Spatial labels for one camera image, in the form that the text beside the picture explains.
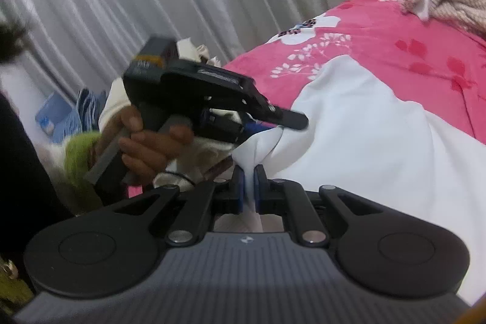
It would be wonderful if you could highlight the person's left forearm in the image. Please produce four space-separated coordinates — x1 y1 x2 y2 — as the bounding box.
38 79 133 207

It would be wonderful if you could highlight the white plain top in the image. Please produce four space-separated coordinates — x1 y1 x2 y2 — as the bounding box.
231 54 486 309

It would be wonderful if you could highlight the blue box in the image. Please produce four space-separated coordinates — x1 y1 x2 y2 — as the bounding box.
35 92 74 137

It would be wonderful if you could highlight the person's left hand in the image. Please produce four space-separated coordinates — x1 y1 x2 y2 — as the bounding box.
95 106 195 185

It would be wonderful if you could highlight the cream cloth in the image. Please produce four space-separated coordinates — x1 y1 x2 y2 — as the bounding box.
175 36 223 67

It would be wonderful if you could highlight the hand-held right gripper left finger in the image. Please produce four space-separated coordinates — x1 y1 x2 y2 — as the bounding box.
116 165 245 247

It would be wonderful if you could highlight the pink floral blanket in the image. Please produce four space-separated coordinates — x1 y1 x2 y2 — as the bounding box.
222 0 486 146

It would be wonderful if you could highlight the beige knitted sweater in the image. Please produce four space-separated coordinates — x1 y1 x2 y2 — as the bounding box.
399 0 486 40

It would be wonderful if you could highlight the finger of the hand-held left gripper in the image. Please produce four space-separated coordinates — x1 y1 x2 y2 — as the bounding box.
243 96 309 131
199 107 282 144

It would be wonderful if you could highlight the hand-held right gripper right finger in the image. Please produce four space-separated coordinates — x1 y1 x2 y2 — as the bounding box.
254 165 382 248

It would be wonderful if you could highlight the person's torso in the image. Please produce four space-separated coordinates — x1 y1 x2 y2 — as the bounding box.
0 89 77 294

